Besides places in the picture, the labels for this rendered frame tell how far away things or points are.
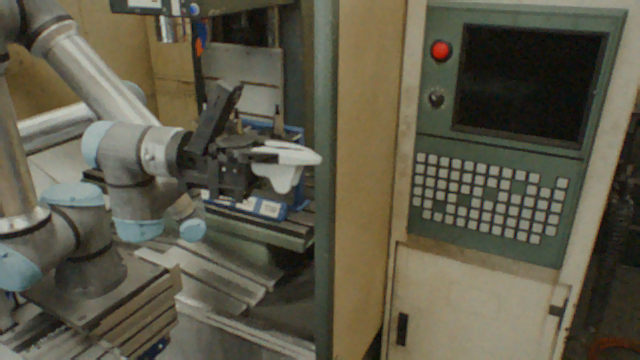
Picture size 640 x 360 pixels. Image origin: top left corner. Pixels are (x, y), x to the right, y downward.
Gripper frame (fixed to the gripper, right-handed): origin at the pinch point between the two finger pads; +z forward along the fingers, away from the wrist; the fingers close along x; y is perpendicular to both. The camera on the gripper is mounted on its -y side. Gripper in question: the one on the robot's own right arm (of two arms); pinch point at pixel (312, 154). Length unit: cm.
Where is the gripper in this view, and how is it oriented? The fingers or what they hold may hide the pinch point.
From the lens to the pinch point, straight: 65.3
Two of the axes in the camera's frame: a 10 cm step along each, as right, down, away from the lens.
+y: -0.4, 9.5, 3.0
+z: 9.6, 1.2, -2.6
